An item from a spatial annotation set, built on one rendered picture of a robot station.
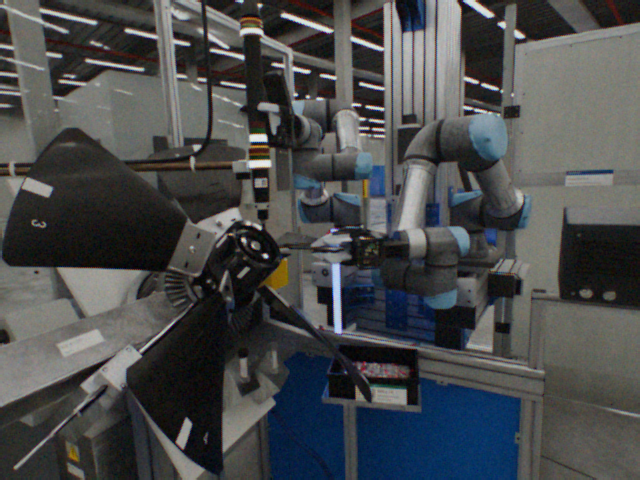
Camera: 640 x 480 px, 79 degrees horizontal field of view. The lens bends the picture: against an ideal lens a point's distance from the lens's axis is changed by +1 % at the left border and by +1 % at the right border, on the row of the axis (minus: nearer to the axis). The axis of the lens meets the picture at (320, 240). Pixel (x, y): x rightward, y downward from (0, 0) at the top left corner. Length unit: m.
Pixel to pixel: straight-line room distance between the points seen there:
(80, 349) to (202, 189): 0.40
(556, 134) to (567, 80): 0.27
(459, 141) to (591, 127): 1.47
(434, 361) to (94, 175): 0.91
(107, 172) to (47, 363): 0.29
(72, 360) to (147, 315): 0.14
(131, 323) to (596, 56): 2.36
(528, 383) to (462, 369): 0.15
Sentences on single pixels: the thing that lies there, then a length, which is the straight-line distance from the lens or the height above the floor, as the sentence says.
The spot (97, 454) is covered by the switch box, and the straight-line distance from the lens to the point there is 1.02.
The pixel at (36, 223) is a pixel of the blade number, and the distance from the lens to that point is 0.67.
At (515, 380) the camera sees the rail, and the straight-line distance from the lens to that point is 1.13.
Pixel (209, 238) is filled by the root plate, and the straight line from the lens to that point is 0.74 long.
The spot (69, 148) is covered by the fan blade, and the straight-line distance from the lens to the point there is 0.71.
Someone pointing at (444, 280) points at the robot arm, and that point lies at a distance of 0.94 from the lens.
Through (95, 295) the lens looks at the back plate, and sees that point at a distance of 0.88.
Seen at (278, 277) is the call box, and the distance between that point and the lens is 1.28.
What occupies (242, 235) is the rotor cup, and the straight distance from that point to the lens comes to 0.72.
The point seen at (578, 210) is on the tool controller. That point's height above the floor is 1.25.
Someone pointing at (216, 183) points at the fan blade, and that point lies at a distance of 0.88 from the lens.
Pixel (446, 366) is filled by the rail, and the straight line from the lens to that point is 1.14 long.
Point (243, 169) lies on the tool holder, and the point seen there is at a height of 1.36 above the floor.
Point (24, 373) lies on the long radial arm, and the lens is 0.65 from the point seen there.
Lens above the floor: 1.35
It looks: 9 degrees down
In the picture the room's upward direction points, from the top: 2 degrees counter-clockwise
